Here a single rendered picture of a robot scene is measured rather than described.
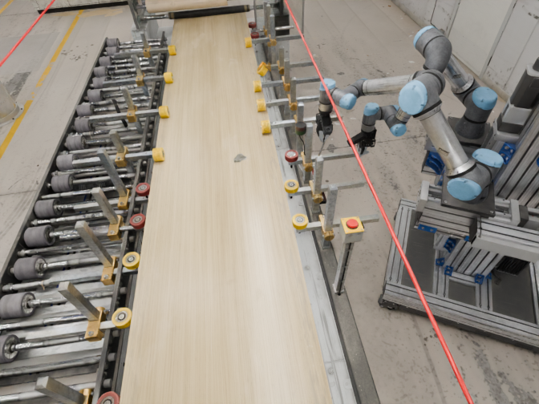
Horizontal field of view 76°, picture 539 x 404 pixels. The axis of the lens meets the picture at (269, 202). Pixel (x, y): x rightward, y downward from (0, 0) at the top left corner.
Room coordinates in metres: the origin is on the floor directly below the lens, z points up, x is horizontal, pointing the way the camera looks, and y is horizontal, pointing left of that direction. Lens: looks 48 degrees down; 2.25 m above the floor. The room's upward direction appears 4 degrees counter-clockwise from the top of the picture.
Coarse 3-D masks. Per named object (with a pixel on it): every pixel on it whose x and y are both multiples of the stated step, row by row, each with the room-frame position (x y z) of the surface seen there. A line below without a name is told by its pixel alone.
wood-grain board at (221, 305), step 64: (192, 64) 2.79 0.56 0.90; (256, 64) 2.71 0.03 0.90; (192, 128) 1.89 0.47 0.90; (256, 128) 1.84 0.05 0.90; (192, 192) 1.30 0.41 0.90; (256, 192) 1.27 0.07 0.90; (192, 256) 0.89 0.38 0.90; (256, 256) 0.87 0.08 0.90; (192, 320) 0.58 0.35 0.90; (256, 320) 0.56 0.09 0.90; (128, 384) 0.36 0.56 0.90; (192, 384) 0.34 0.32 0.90; (256, 384) 0.33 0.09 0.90; (320, 384) 0.31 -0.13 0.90
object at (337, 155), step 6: (312, 156) 1.57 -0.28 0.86; (324, 156) 1.57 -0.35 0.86; (330, 156) 1.56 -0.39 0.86; (336, 156) 1.57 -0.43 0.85; (342, 156) 1.57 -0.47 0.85; (348, 156) 1.57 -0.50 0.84; (354, 156) 1.58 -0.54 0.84; (288, 162) 1.55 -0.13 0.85; (294, 162) 1.55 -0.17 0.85; (300, 162) 1.55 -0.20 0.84; (312, 162) 1.56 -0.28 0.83
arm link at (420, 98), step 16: (416, 80) 1.19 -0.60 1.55; (432, 80) 1.20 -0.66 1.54; (400, 96) 1.18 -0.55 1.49; (416, 96) 1.13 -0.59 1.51; (432, 96) 1.14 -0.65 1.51; (416, 112) 1.11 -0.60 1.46; (432, 112) 1.10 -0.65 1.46; (432, 128) 1.08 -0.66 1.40; (448, 128) 1.07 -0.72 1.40; (448, 144) 1.03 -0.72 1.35; (448, 160) 1.00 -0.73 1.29; (464, 160) 0.99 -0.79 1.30; (448, 176) 0.97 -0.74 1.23; (464, 176) 0.94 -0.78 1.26; (480, 176) 0.94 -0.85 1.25; (464, 192) 0.90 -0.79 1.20; (480, 192) 0.90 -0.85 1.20
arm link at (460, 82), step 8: (424, 32) 1.62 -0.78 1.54; (432, 32) 1.59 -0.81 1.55; (440, 32) 1.60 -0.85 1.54; (416, 40) 1.63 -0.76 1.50; (424, 40) 1.57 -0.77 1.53; (416, 48) 1.63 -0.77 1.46; (424, 48) 1.54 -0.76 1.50; (448, 64) 1.58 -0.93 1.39; (456, 64) 1.60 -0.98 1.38; (448, 72) 1.58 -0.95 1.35; (456, 72) 1.58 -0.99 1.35; (464, 72) 1.61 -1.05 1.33; (448, 80) 1.61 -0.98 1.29; (456, 80) 1.59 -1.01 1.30; (464, 80) 1.59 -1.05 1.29; (472, 80) 1.60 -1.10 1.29; (456, 88) 1.60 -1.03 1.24; (464, 88) 1.58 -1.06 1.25; (472, 88) 1.57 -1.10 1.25; (456, 96) 1.62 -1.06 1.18
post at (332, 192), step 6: (330, 186) 1.03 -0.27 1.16; (336, 186) 1.03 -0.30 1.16; (330, 192) 1.01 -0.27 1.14; (336, 192) 1.01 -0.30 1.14; (330, 198) 1.01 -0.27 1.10; (336, 198) 1.01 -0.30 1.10; (330, 204) 1.01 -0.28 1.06; (330, 210) 1.01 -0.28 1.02; (330, 216) 1.01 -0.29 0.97; (324, 222) 1.04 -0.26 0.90; (330, 222) 1.01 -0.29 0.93; (324, 228) 1.03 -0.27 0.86; (330, 228) 1.01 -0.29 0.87; (324, 240) 1.01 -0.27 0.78; (324, 246) 1.01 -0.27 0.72
